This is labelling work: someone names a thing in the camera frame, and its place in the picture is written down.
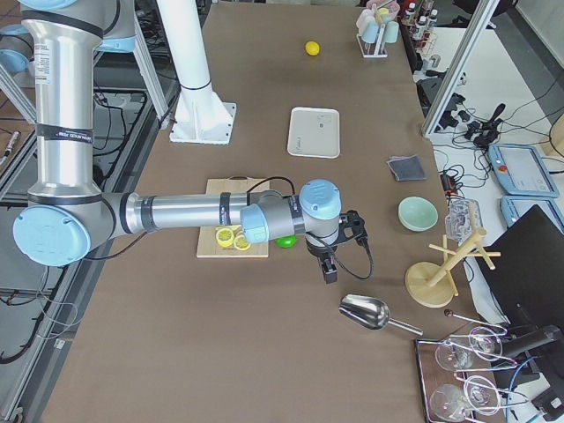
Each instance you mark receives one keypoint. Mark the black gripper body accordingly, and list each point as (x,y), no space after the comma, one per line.
(320,252)

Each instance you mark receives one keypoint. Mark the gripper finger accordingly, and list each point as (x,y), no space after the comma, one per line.
(335,269)
(327,268)

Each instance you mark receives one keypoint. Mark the green lime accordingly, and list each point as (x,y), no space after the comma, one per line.
(286,242)

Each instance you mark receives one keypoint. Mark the yellow lemon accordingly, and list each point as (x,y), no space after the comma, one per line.
(312,48)

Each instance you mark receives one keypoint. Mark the cream rabbit print tray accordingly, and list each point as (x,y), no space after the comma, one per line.
(314,133)

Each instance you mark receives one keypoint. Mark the glass rack black tray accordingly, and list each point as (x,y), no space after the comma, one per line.
(432,376)

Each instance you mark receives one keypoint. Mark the metal scoop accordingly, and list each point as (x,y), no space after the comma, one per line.
(372,313)

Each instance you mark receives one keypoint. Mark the mint green bowl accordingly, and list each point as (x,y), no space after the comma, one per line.
(417,214)

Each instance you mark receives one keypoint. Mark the pink cloth under grey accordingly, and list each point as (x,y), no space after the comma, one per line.
(394,158)

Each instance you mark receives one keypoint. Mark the grey folded cloth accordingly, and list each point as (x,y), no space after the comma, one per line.
(407,170)

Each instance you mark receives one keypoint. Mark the lower lemon slice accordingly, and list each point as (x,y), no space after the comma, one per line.
(241,243)

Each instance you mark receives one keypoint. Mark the lemon slice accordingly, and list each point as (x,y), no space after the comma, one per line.
(241,243)
(224,236)

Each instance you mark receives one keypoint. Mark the wooden mug tree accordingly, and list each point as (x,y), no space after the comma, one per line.
(432,285)

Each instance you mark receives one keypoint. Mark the upper lemon slice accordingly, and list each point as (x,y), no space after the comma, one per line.
(224,236)

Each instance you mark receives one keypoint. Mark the clear glass container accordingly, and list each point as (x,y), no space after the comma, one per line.
(463,218)

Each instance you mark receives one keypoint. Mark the bamboo cutting board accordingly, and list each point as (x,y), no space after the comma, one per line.
(207,247)

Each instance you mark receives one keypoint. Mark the upper left wine glass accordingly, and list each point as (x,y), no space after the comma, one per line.
(451,356)

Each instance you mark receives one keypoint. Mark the wine glass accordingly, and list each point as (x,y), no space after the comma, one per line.
(448,403)
(482,395)
(485,343)
(451,356)

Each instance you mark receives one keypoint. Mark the lower blue teach pendant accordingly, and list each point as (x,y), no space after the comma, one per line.
(514,207)

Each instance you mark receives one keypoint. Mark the blue teach pendant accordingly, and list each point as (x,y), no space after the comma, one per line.
(521,171)
(514,207)

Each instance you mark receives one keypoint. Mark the upper right wine glass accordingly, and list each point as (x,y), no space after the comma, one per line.
(485,343)

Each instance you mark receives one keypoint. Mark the lower left wine glass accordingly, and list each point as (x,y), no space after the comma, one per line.
(448,403)

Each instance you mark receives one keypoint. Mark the upper blue teach pendant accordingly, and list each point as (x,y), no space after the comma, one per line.
(521,171)

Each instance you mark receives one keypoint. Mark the black monitor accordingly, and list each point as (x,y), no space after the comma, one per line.
(527,280)

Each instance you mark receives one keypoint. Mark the lower right wine glass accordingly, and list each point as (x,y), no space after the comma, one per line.
(482,395)

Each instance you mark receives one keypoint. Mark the mint green cup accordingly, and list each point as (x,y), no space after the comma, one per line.
(391,31)

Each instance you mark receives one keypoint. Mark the light blue cup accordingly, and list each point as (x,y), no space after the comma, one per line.
(370,33)

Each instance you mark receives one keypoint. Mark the pink cup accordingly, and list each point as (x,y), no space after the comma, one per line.
(365,14)

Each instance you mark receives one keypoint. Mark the yellow cup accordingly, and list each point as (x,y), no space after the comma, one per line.
(384,15)

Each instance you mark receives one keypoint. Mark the white wire cup rack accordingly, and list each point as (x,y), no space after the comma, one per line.
(372,46)

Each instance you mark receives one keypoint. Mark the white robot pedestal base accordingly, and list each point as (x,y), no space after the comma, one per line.
(201,117)

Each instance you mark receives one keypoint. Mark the aluminium frame post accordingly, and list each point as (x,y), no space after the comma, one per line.
(478,23)

